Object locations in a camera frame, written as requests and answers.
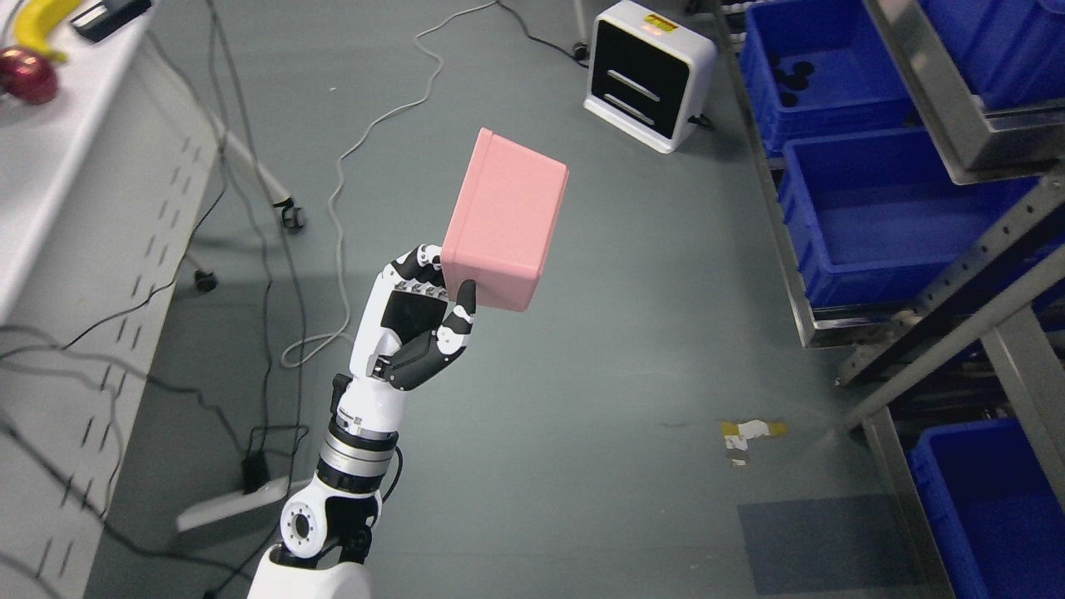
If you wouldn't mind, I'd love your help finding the blue bin top right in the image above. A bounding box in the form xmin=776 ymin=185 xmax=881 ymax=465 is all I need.
xmin=920 ymin=1 xmax=1064 ymax=111

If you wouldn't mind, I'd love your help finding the yellow banana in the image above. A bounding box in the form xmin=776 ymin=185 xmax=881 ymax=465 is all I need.
xmin=11 ymin=1 xmax=82 ymax=64

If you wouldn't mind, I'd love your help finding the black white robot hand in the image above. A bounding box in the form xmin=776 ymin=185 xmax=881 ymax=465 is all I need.
xmin=349 ymin=244 xmax=477 ymax=392

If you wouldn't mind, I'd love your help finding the white perforated table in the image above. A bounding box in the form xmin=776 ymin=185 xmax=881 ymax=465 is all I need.
xmin=0 ymin=0 xmax=292 ymax=599

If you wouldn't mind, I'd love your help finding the pink plastic storage box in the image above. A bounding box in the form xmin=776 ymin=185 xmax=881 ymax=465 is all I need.
xmin=441 ymin=128 xmax=570 ymax=312

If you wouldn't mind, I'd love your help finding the blue bin lower right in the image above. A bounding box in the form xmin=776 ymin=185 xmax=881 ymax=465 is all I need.
xmin=908 ymin=418 xmax=1064 ymax=598

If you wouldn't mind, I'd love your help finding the blue bin shelf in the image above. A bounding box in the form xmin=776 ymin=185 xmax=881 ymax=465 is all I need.
xmin=777 ymin=126 xmax=1038 ymax=309
xmin=739 ymin=1 xmax=915 ymax=158

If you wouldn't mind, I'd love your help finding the white power strip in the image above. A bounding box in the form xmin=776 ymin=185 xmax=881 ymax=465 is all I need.
xmin=175 ymin=477 xmax=310 ymax=533

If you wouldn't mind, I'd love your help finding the blue bin middle shelf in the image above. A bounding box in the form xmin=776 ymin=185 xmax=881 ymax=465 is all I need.
xmin=777 ymin=126 xmax=1038 ymax=309

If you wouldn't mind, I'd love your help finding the black device on table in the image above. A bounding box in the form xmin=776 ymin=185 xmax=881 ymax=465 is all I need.
xmin=70 ymin=0 xmax=155 ymax=44

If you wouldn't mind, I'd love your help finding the blue bin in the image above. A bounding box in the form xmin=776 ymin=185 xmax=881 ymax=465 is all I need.
xmin=908 ymin=418 xmax=1064 ymax=598
xmin=920 ymin=1 xmax=1064 ymax=111

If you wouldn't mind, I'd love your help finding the white box appliance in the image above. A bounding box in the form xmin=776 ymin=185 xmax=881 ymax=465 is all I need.
xmin=581 ymin=1 xmax=719 ymax=153

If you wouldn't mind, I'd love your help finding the red apple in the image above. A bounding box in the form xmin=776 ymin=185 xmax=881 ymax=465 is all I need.
xmin=1 ymin=46 xmax=58 ymax=106

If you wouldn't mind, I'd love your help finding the stainless steel shelf rack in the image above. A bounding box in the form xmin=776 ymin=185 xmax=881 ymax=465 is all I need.
xmin=697 ymin=1 xmax=1063 ymax=598

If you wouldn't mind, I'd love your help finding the blue bin upper shelf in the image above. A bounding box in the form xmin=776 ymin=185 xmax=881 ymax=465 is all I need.
xmin=739 ymin=1 xmax=915 ymax=158

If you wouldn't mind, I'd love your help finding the yellow tape scrap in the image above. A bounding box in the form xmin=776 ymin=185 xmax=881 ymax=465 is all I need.
xmin=720 ymin=418 xmax=789 ymax=468

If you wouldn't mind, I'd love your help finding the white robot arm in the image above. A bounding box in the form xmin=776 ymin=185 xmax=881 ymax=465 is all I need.
xmin=248 ymin=375 xmax=407 ymax=598

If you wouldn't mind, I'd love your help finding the grey floor cable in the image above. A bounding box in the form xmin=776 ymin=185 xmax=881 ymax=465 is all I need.
xmin=280 ymin=0 xmax=499 ymax=369

